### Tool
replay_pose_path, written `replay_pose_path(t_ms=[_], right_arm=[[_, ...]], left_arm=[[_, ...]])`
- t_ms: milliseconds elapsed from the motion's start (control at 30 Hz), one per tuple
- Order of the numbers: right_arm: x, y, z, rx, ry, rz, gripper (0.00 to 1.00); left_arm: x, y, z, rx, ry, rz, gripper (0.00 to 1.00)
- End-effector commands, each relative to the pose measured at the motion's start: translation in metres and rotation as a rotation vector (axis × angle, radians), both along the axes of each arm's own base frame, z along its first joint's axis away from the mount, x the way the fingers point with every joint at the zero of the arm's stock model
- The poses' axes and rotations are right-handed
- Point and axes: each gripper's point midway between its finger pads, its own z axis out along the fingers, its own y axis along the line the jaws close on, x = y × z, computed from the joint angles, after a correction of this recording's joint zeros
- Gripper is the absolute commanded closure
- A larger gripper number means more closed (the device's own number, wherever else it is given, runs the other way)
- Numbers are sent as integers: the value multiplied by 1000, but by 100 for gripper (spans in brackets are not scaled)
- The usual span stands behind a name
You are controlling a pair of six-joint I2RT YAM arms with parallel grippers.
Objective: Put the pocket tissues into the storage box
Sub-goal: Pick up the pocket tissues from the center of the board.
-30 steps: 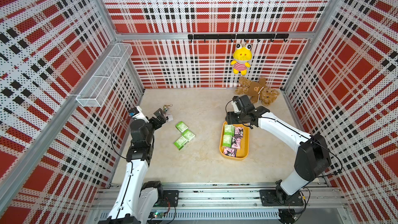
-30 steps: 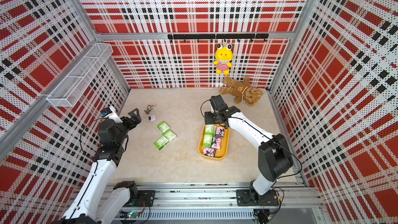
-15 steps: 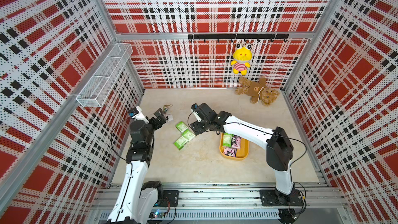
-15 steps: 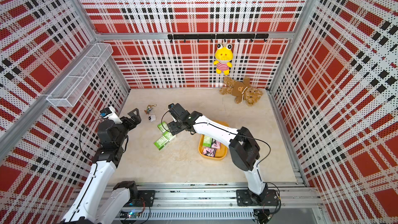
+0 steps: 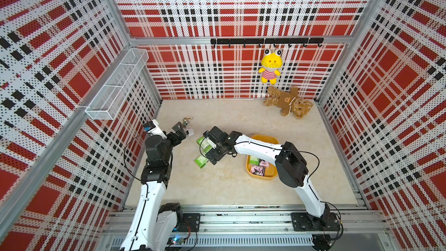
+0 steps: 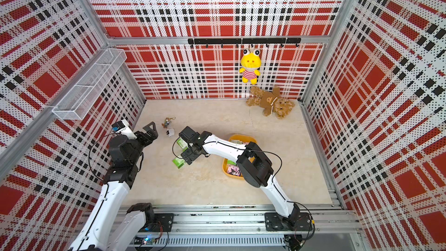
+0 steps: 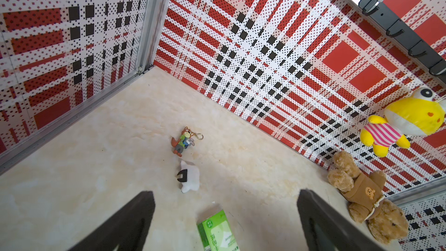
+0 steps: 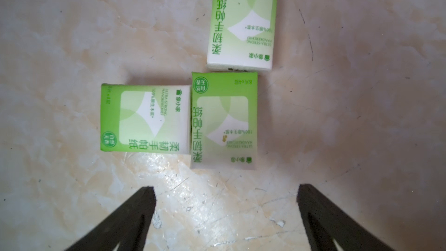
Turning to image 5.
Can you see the brown teddy bear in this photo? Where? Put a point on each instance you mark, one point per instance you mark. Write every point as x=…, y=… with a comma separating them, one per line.
x=289, y=102

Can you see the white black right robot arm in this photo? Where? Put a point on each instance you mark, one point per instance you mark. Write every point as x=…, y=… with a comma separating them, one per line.
x=290, y=164

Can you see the white wire mesh basket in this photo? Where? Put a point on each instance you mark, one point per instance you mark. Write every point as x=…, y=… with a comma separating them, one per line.
x=108, y=102

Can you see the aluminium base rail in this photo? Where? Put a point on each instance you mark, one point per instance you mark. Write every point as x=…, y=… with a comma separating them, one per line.
x=349, y=227

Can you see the fox figure keychain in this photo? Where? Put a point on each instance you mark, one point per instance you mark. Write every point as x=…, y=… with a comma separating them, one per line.
x=186, y=121

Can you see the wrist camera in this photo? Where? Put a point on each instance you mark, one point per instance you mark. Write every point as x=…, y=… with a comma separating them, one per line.
x=152, y=127
x=216, y=136

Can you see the green tissue pack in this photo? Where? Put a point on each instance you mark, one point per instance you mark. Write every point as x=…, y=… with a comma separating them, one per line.
x=206, y=149
x=201, y=141
x=201, y=161
x=254, y=160

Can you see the pink tissue pack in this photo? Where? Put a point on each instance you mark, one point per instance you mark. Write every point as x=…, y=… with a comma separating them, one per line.
x=257, y=170
x=263, y=163

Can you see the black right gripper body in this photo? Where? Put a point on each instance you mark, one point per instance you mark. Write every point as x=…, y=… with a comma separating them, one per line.
x=217, y=152

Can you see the pink tissue pack bottom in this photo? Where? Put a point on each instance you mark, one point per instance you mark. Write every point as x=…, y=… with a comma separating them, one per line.
x=257, y=170

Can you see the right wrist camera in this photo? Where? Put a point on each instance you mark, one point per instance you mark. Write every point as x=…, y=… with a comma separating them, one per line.
x=216, y=136

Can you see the black hook rail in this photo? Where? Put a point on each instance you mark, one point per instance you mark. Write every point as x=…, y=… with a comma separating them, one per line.
x=263, y=41

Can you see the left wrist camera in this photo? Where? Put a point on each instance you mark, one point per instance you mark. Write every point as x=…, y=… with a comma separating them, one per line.
x=152, y=127

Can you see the yellow storage tray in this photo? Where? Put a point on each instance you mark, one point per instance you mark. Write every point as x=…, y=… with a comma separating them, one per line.
x=271, y=171

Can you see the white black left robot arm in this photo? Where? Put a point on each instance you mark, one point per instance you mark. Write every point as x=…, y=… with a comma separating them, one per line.
x=154, y=222

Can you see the yellow frog plush toy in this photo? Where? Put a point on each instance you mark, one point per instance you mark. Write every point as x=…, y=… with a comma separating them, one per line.
x=270, y=65

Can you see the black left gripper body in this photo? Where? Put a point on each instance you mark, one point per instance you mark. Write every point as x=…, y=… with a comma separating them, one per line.
x=173, y=140

